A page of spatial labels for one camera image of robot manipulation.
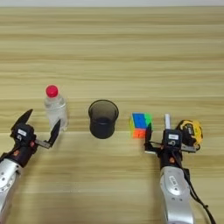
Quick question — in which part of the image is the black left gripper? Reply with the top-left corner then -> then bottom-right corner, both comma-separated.
2,108 -> 62,169

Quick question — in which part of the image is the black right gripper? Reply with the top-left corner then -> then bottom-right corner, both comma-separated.
143,122 -> 202,171

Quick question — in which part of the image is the clear bottle with red cap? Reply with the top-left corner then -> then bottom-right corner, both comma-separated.
44,84 -> 70,133

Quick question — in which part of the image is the colourful puzzle cube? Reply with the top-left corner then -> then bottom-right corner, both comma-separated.
129,112 -> 153,139

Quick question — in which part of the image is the black mesh cup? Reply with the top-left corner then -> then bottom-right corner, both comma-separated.
87,99 -> 120,140

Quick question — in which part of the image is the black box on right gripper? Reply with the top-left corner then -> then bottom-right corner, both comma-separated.
162,129 -> 184,147

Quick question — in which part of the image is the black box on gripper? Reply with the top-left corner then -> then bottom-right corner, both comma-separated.
162,129 -> 184,147
12,123 -> 37,144

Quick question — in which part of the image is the white marker pen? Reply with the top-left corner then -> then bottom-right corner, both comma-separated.
164,113 -> 172,130

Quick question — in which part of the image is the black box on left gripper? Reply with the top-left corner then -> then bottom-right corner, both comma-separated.
12,123 -> 37,144

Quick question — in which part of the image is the yellow black tape measure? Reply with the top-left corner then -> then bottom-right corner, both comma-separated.
176,119 -> 204,151

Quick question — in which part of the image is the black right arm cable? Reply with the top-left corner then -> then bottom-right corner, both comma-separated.
171,150 -> 217,224

